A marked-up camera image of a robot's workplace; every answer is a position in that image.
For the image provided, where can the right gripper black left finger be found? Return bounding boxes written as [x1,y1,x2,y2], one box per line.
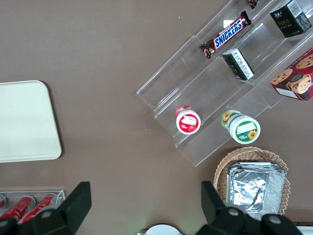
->
[31,181,92,235]

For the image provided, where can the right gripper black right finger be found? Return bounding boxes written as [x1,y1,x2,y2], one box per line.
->
[199,180,247,235]

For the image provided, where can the light wicker basket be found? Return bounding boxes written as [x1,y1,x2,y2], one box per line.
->
[213,146,292,216]

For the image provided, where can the cream plastic tray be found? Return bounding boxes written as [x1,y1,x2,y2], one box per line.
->
[0,80,62,164]

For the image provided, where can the clear acrylic bottle rack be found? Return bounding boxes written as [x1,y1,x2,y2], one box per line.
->
[0,188,67,225]

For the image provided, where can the stacked aluminium foil containers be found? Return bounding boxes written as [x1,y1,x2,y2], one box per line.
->
[226,161,286,222]

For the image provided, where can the green sunflower yogurt cup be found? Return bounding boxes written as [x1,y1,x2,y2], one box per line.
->
[221,109,261,144]

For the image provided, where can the red strawberry yogurt cup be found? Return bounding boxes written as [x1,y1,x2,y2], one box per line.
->
[175,104,201,135]

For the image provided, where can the clear acrylic stepped shelf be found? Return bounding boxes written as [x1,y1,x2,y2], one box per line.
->
[136,0,313,167]

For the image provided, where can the small black carton box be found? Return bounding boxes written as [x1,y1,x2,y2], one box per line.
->
[222,47,255,81]
[269,0,313,39]

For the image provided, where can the red chocolate chip cookie box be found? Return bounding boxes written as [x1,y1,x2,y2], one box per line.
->
[270,47,313,101]

